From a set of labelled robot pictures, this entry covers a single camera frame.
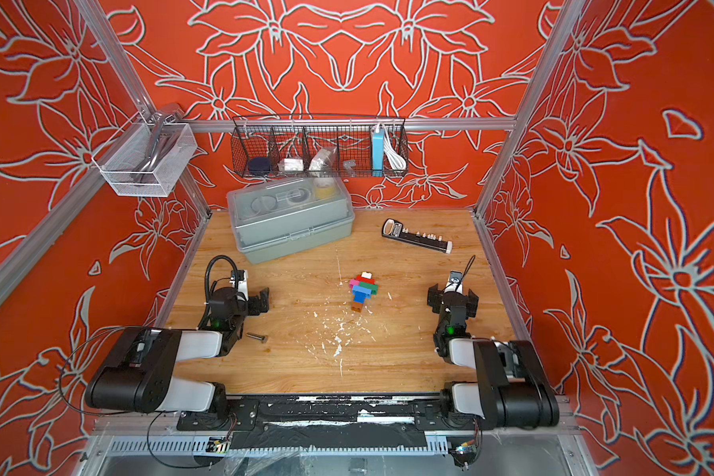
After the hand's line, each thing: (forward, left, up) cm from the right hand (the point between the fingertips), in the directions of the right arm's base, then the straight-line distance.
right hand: (448, 284), depth 90 cm
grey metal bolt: (-16, +58, -5) cm, 60 cm away
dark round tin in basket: (+33, +62, +20) cm, 73 cm away
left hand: (0, +62, -2) cm, 62 cm away
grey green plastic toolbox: (+16, +53, +13) cm, 56 cm away
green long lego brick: (+2, +23, -5) cm, 24 cm away
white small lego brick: (+6, +26, -4) cm, 27 cm away
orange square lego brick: (-5, +29, -6) cm, 30 cm away
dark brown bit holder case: (+27, +14, -5) cm, 31 cm away
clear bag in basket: (+28, +39, +24) cm, 54 cm away
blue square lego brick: (-2, +28, -5) cm, 28 cm away
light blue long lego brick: (+1, +28, -5) cm, 29 cm away
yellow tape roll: (+31, +40, +12) cm, 52 cm away
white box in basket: (+25, +48, +27) cm, 60 cm away
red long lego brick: (+5, +26, -5) cm, 27 cm away
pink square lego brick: (+2, +30, -4) cm, 30 cm away
